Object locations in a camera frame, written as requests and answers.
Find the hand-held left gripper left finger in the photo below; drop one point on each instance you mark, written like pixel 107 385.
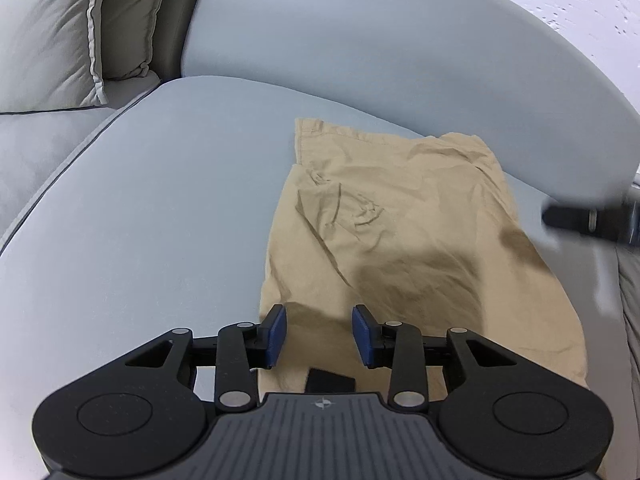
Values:
pixel 275 335

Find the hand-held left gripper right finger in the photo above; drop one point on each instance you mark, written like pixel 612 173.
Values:
pixel 363 335

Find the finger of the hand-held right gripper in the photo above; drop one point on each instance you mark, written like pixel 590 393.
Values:
pixel 580 220

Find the khaki pants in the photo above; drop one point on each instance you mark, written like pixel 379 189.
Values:
pixel 400 210

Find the grey sofa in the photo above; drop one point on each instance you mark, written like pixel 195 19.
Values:
pixel 150 210

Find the grey sofa pillow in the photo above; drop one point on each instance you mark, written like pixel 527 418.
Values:
pixel 45 35
pixel 135 20

